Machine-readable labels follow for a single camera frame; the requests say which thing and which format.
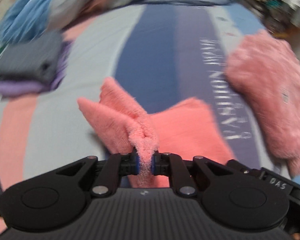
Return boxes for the pink fluffy jacket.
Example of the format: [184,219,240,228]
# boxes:
[225,29,300,178]

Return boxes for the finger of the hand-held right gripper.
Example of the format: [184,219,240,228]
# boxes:
[226,159,265,180]

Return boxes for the folded grey sweater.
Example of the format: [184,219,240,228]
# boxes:
[0,31,63,83]

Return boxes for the striped quilt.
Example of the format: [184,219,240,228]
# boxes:
[0,0,243,53]

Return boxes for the salmon pink fleece pants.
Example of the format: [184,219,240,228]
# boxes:
[77,77,234,188]

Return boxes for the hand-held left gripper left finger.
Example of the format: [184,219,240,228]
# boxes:
[54,147,141,198]

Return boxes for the folded purple garment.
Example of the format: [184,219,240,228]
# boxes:
[0,41,72,98]

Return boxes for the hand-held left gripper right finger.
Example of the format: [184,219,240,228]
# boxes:
[151,152,230,197]

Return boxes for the striped bed sheet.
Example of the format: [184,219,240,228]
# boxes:
[0,2,300,233]

